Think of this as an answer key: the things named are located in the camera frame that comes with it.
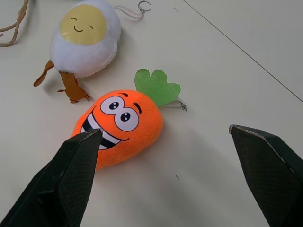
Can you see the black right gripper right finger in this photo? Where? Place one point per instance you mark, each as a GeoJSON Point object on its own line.
{"type": "Point", "coordinates": [272, 175]}

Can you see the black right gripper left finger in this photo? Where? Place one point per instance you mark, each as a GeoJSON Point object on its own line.
{"type": "Point", "coordinates": [59, 184]}

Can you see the orange carrot plush toy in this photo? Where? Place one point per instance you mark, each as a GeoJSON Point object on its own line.
{"type": "Point", "coordinates": [142, 132]}

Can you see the white fried egg plush toy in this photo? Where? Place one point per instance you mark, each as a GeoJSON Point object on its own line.
{"type": "Point", "coordinates": [85, 54]}

